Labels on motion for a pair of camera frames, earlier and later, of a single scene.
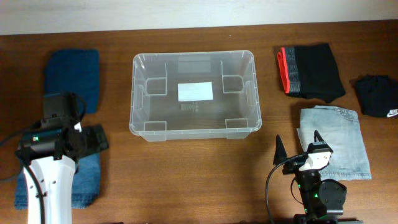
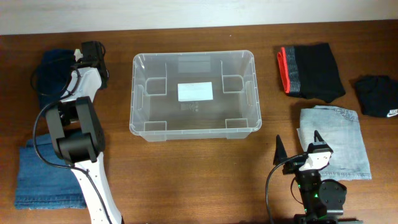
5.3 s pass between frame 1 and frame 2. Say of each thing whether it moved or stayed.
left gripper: moved
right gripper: stayed
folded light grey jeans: stayed
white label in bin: stayed
